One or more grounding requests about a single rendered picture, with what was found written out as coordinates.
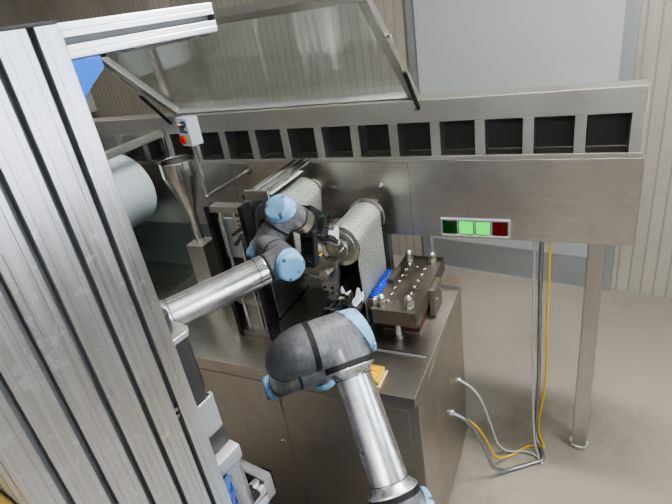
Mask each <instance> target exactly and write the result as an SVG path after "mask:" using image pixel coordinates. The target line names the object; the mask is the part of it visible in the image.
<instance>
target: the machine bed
mask: <svg viewBox="0 0 672 504"><path fill-rule="evenodd" d="M305 281H306V286H307V288H306V289H305V290H304V291H303V292H302V293H301V295H300V296H299V297H298V298H297V299H296V300H295V302H294V303H293V304H292V305H291V306H290V307H289V308H288V310H287V311H286V312H285V313H284V314H283V315H282V317H281V318H279V315H277V318H278V322H279V326H280V331H281V333H280V334H279V335H281V334H282V333H283V332H284V331H286V330H287V329H289V328H290V327H292V326H294V325H297V324H300V323H304V322H307V321H310V320H313V319H316V318H319V317H322V316H323V315H324V310H323V309H324V308H325V307H328V304H327V299H326V298H327V297H328V296H329V294H328V291H325V290H323V286H322V282H323V280H321V279H320V278H313V277H310V276H305ZM196 284H198V282H197V279H196V275H195V272H194V273H193V274H192V275H191V276H189V277H188V278H187V279H185V280H184V281H183V282H182V283H180V284H179V285H178V286H177V287H175V288H174V289H173V290H172V291H170V292H169V293H168V294H167V295H165V296H164V297H163V298H161V299H160V300H164V299H166V298H168V297H170V296H173V295H175V294H177V293H179V292H181V291H183V290H185V289H188V288H190V287H192V286H194V285H196ZM441 287H442V304H441V306H440V308H439V311H438V313H437V315H436V316H431V313H430V315H429V317H428V319H427V321H426V323H425V326H424V328H423V330H422V332H421V334H420V335H415V334H408V333H404V337H403V338H400V339H397V338H395V337H394V334H395V333H396V332H393V331H386V330H383V324H379V325H378V326H377V328H376V330H375V332H374V333H373V335H374V337H375V342H376V345H377V347H379V348H386V349H392V350H399V351H405V352H412V353H418V354H424V355H428V358H427V359H421V358H415V357H409V356H402V355H396V354H390V353H384V352H377V351H374V353H372V356H373V359H374V361H373V363H372V365H377V366H383V367H385V370H387V371H388V372H387V374H386V376H385V378H384V380H383V382H382V384H381V386H380V388H377V390H378V393H379V395H380V398H381V401H382V402H383V403H388V404H393V405H398V406H402V407H407V408H412V409H416V406H417V404H418V401H419V399H420V396H421V394H422V391H423V389H424V386H425V384H426V381H427V379H428V376H429V374H430V371H431V368H432V366H433V363H434V361H435V358H436V356H437V353H438V351H439V348H440V346H441V343H442V341H443V338H444V336H445V333H446V331H447V328H448V326H449V323H450V321H451V318H452V316H453V313H454V311H455V308H456V306H457V303H458V300H459V298H460V295H461V287H460V286H451V285H441ZM247 307H248V310H249V314H250V318H251V321H252V325H259V326H261V324H260V320H259V317H258V313H257V309H256V305H248V304H247ZM187 326H188V329H189V335H188V338H189V341H190V344H191V347H192V350H193V353H194V355H195V358H196V361H197V364H198V365H201V366H206V367H211V368H216V369H221V370H226V371H230V372H235V373H240V374H245V375H250V376H255V377H260V378H263V377H264V376H267V375H268V372H267V370H266V367H265V355H266V353H267V350H268V348H269V347H270V345H271V344H272V343H273V342H274V340H271V339H270V338H264V337H258V336H252V335H246V334H244V335H240V333H239V330H238V326H237V323H236V319H235V316H234V313H233V309H232V306H231V303H230V304H228V305H226V306H224V307H222V308H220V309H218V310H216V311H214V312H212V313H210V314H208V315H205V316H203V317H201V318H199V319H197V320H195V321H193V322H191V323H189V324H187Z"/></svg>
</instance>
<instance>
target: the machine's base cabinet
mask: <svg viewBox="0 0 672 504"><path fill-rule="evenodd" d="M198 367H199V370H200V373H201V376H202V379H203V382H204V384H205V387H206V390H210V391H211V392H212V393H213V396H214V400H215V403H216V406H217V409H218V412H219V415H220V417H221V420H222V423H223V424H224V426H225V429H226V432H227V435H228V438H229V439H230V440H232V441H234V442H236V443H238V444H239V446H240V449H241V452H242V457H241V459H243V460H245V461H247V462H249V463H251V464H254V465H256V466H258V467H260V468H262V469H264V470H266V471H268V472H270V474H271V477H272V480H273V484H274V487H275V490H276V493H275V495H274V496H273V497H272V498H271V500H270V501H273V502H276V503H279V504H369V502H368V499H367V498H368V495H369V493H370V491H371V486H370V483H369V480H368V477H367V475H366V472H365V469H364V466H363V463H362V460H361V457H360V454H359V451H358V448H357V445H356V442H355V439H354V436H353V433H352V430H351V427H350V424H349V421H348V418H347V415H346V412H345V409H344V406H343V403H342V400H341V397H340V395H339V393H334V392H329V391H324V390H321V391H320V390H317V389H314V388H307V389H304V390H301V391H298V392H295V393H293V394H290V395H287V396H284V397H282V398H280V399H276V400H273V401H269V400H268V399H267V397H266V394H265V391H264V387H263V384H262V378H260V377H255V376H250V375H245V374H240V373H235V372H230V371H226V370H221V369H216V368H211V367H206V366H201V365H198ZM458 377H460V378H461V380H463V381H464V382H465V374H464V351H463V329H462V306H461V295H460V298H459V300H458V303H457V306H456V308H455V311H454V313H453V316H452V318H451V321H450V323H449V326H448V328H447V331H446V333H445V336H444V338H443V341H442V343H441V346H440V348H439V351H438V353H437V356H436V358H435V361H434V363H433V366H432V368H431V371H430V374H429V376H428V379H427V381H426V384H425V386H424V389H423V391H422V394H421V396H420V399H419V401H418V404H417V406H416V409H412V408H407V407H402V406H398V405H393V404H388V403H383V402H382V404H383V407H384V409H385V412H386V415H387V418H388V421H389V423H390V426H391V429H392V432H393V435H394V437H395V440H396V443H397V446H398V449H399V451H400V454H401V457H402V460H403V463H404V465H405V468H406V471H407V474H408V475H409V476H410V477H412V478H414V479H416V480H417V482H418V484H419V486H424V487H426V488H427V489H428V490H429V492H430V494H431V495H432V499H433V501H434V502H435V504H447V502H448V498H449V494H450V491H451V487H452V483H453V480H454V476H455V472H456V469H457V465H458V461H459V458H460V454H461V450H462V446H463V443H464V439H465V435H466V432H467V424H466V423H465V422H464V421H462V420H461V419H459V418H455V416H454V417H451V416H450V414H451V409H453V410H455V412H456V413H459V414H460V415H462V416H464V417H465V418H466V396H465V384H463V383H457V378H458Z"/></svg>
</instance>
